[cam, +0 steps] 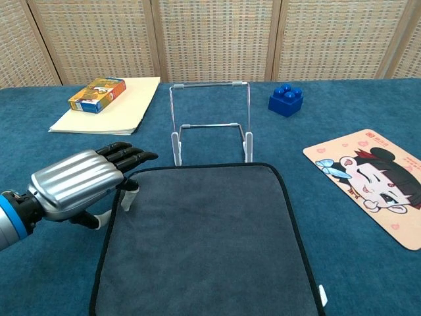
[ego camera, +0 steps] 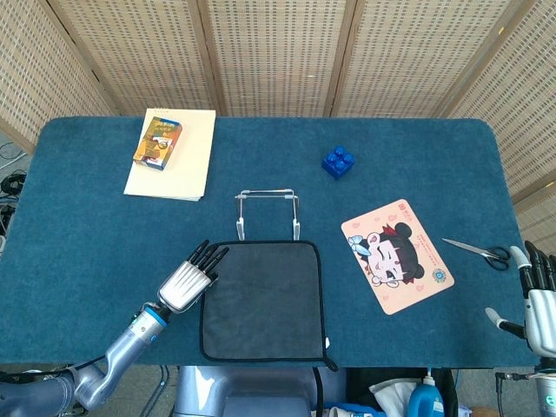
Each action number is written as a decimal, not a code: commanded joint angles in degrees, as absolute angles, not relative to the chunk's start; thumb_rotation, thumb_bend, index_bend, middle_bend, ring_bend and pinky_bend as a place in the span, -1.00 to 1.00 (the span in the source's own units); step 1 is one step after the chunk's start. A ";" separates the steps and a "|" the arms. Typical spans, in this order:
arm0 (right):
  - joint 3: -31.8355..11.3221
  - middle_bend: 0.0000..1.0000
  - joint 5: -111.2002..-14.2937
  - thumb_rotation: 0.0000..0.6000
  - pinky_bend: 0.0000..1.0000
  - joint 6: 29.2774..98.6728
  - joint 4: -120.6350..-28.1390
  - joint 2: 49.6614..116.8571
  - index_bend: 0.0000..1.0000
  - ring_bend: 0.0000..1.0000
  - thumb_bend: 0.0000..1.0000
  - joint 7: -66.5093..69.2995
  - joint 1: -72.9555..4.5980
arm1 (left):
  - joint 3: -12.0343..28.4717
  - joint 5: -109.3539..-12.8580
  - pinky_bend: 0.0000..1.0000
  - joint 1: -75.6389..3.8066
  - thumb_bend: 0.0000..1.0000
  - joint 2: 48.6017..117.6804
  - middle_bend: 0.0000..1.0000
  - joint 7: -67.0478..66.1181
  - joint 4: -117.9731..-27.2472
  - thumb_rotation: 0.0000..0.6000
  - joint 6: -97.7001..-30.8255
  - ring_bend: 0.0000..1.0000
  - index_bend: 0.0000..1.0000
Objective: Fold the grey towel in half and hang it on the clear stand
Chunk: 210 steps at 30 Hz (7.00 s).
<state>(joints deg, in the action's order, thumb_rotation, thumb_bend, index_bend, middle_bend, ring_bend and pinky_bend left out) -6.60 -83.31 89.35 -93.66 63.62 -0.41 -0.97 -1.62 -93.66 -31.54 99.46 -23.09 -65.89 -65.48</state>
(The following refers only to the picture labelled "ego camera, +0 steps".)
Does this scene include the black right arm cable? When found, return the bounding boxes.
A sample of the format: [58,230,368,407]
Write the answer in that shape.
[494,371,538,417]

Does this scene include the woven folding screen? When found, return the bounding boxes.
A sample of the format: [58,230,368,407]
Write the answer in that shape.
[0,0,556,244]

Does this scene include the grey robot torso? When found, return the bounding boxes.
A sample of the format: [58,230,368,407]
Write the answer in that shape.
[172,365,348,417]

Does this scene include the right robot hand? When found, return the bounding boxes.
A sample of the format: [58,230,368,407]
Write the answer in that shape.
[485,241,556,358]

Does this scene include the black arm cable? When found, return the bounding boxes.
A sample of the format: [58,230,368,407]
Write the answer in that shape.
[494,371,538,417]
[0,354,108,383]

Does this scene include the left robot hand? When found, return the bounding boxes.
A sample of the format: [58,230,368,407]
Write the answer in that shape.
[156,240,230,314]

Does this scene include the blue table cover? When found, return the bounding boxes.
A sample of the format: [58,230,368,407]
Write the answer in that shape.
[0,116,546,369]

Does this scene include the blue building block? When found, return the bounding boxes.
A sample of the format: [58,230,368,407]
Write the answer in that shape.
[321,146,356,181]

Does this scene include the black floor cable bundle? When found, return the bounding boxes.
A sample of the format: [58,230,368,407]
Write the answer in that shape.
[0,170,28,197]

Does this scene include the blue pump bottle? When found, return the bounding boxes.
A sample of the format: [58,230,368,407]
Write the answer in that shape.
[407,367,447,417]

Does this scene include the cream paper folder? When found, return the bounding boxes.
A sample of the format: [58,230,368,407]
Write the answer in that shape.
[122,108,217,203]

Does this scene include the cartoon girl mouse pad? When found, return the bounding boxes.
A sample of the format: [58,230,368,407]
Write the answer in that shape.
[341,198,455,315]

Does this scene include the metal wire rack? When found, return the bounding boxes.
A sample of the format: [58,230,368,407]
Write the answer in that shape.
[235,188,302,242]

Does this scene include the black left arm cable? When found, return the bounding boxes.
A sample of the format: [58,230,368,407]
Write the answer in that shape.
[0,354,108,383]

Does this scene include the orange and blue carton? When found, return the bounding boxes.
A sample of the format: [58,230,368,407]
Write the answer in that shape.
[132,116,183,171]

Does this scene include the white cloth bag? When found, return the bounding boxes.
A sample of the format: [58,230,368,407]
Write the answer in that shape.
[368,376,422,412]

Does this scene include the dark grey microfibre cloth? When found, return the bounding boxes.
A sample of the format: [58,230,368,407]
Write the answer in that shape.
[199,240,339,373]

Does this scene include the black torso cable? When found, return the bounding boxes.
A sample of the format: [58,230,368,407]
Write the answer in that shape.
[311,367,326,417]

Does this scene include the black handled scissors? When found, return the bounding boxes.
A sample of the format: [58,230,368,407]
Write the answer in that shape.
[441,237,511,272]

